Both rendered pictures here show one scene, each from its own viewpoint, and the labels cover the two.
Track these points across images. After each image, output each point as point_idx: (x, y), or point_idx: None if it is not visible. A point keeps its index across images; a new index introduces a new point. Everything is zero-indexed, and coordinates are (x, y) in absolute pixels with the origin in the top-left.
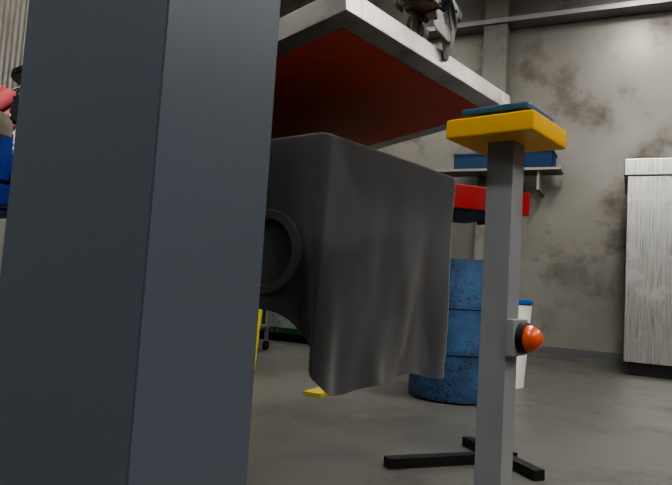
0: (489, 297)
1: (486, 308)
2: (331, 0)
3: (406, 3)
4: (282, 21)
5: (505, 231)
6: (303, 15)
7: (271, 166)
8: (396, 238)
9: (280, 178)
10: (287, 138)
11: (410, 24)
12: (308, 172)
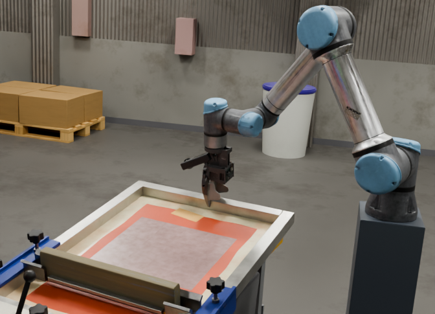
0: (259, 302)
1: (259, 306)
2: (291, 219)
3: (227, 181)
4: (280, 232)
5: (263, 276)
6: (285, 228)
7: (246, 300)
8: None
9: (248, 303)
10: (251, 282)
11: (206, 183)
12: (256, 293)
